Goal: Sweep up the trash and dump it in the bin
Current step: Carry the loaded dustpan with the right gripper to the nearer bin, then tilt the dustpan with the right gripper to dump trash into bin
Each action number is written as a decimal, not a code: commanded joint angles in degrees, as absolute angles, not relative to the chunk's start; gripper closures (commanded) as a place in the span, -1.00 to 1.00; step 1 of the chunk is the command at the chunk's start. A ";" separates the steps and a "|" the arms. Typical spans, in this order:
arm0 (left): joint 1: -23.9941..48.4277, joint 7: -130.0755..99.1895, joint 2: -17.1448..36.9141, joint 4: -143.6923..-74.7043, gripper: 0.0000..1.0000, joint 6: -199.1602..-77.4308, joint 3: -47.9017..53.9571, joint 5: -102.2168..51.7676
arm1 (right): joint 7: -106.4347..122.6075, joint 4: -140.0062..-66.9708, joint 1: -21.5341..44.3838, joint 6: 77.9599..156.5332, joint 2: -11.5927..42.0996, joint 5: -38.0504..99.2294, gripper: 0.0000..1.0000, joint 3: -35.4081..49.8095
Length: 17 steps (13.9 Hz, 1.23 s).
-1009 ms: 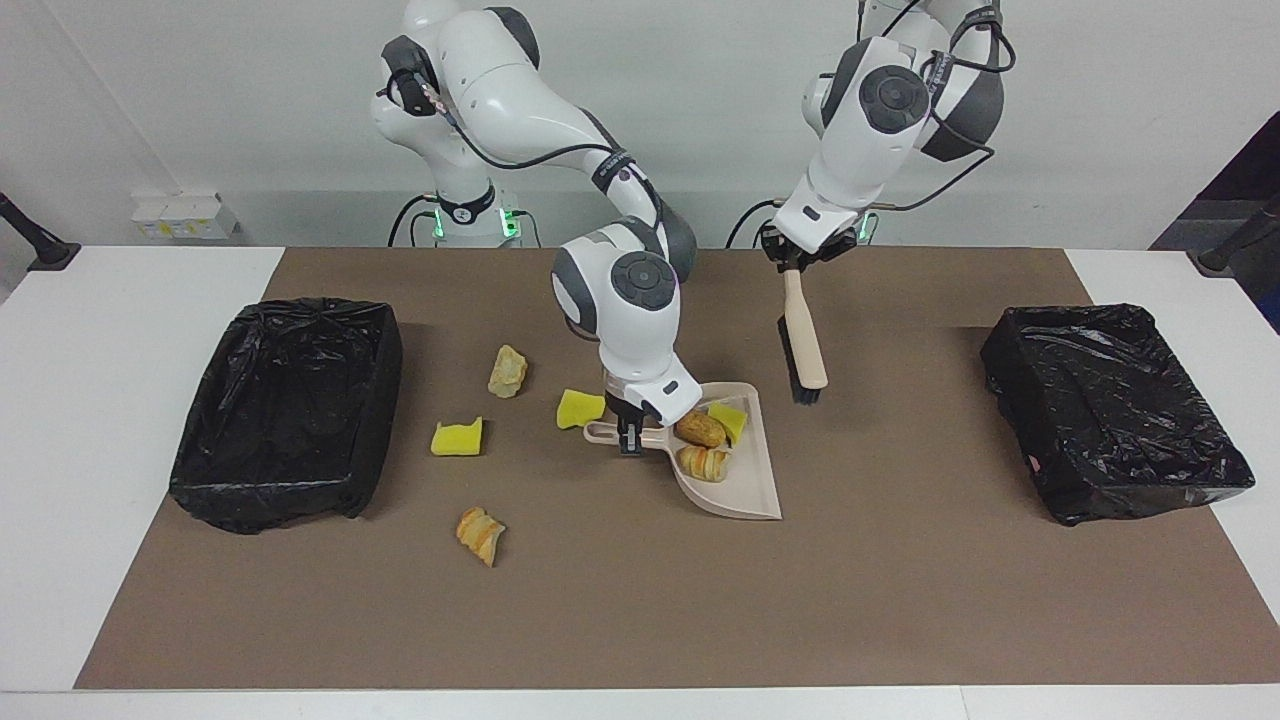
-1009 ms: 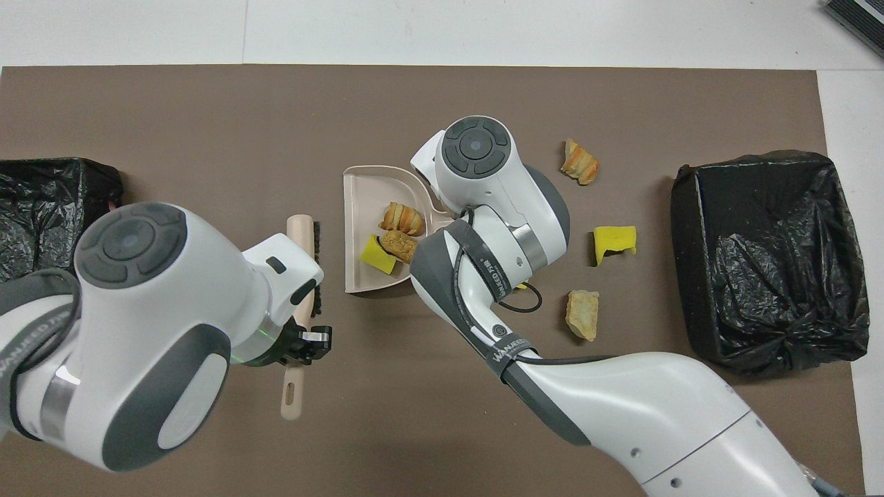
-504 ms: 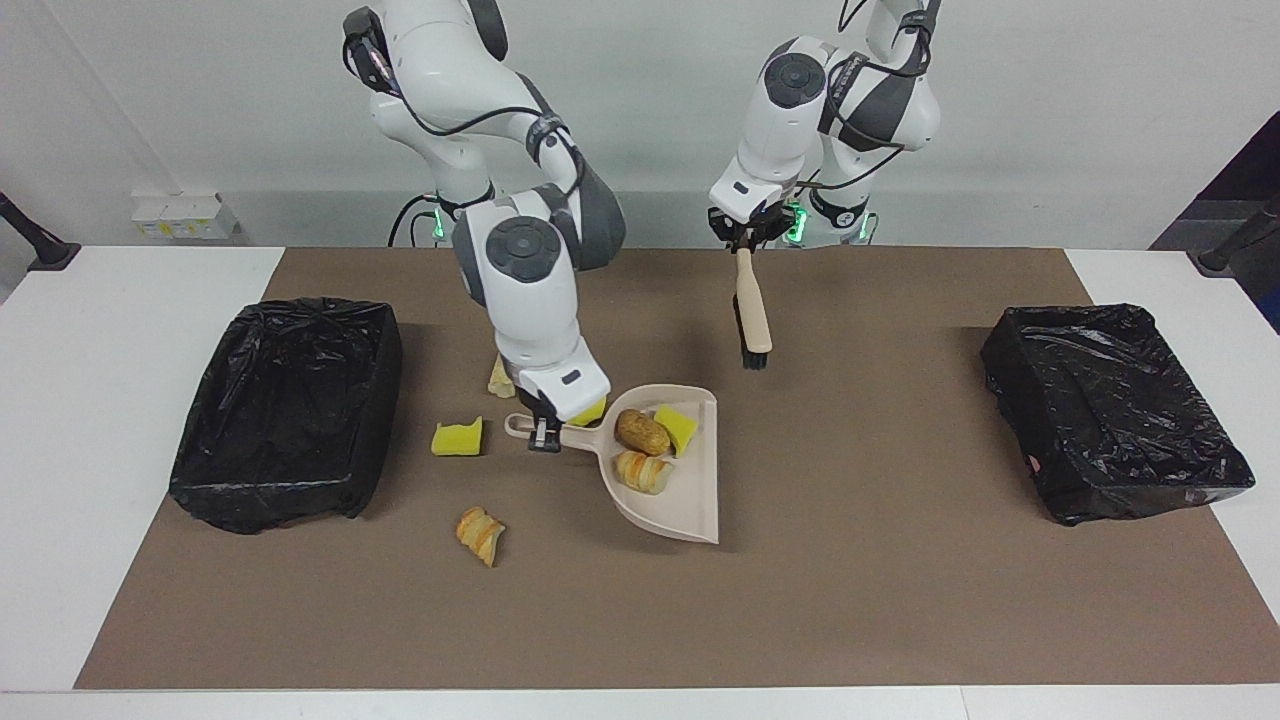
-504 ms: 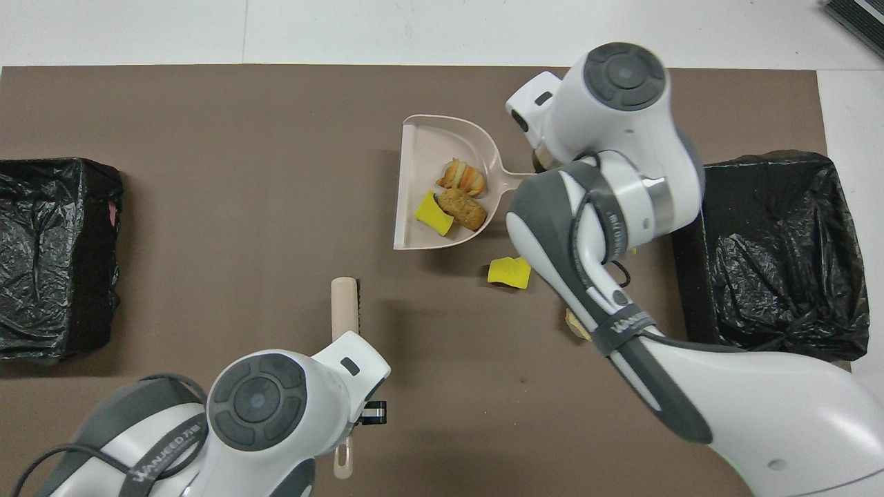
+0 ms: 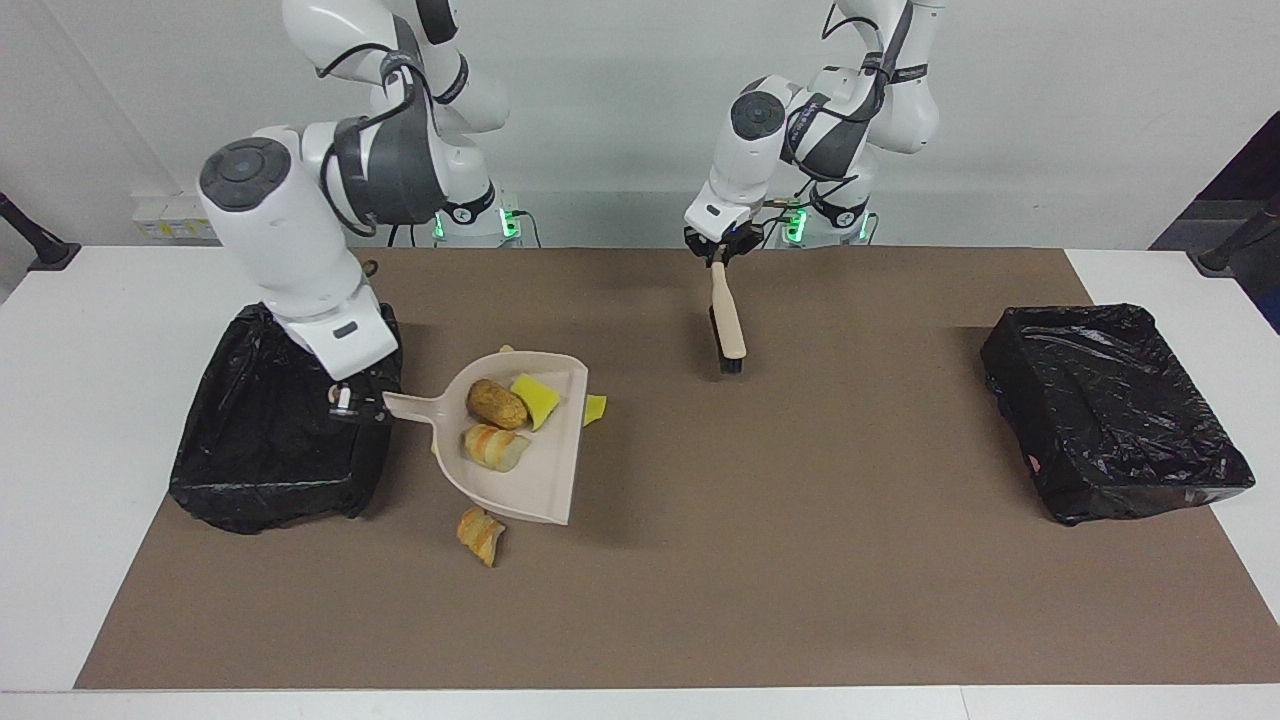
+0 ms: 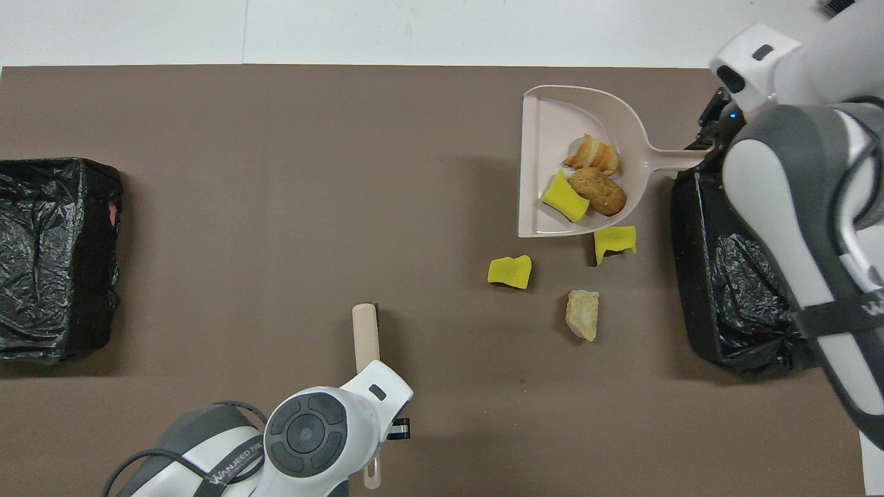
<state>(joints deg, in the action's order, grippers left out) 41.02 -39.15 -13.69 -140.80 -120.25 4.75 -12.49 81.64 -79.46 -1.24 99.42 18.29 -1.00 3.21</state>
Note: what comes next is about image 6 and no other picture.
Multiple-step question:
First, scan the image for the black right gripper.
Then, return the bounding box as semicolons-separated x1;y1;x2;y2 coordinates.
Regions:
682;88;745;154

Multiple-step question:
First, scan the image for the beige brush with black bristles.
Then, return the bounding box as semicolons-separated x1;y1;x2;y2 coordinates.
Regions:
352;304;383;489

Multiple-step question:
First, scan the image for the orange white striped pastry toy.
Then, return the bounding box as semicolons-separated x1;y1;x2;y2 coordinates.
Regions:
563;135;621;177

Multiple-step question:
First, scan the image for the brown potato-shaped toy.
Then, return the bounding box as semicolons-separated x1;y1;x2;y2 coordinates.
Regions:
568;167;628;217

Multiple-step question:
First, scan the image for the yellow sponge piece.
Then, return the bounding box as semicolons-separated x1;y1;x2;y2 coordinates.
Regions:
488;255;533;290
541;170;590;223
594;226;637;266

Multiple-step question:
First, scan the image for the beige plastic dustpan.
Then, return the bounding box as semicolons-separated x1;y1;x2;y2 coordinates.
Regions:
518;85;709;239

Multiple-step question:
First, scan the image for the pale beige rock-like chunk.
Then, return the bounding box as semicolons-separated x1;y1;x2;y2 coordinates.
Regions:
565;289;600;342

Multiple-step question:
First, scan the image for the black-lined trash bin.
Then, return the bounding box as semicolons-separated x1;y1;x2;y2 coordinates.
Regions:
670;164;829;379

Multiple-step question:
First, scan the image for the black-lined bin with pink mark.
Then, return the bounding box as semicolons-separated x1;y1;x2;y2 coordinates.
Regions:
0;157;125;365

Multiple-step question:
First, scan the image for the brown table mat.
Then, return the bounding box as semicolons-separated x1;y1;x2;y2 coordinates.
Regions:
0;66;865;497

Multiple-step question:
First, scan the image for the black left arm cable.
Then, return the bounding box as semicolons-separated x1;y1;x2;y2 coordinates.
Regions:
102;400;270;497

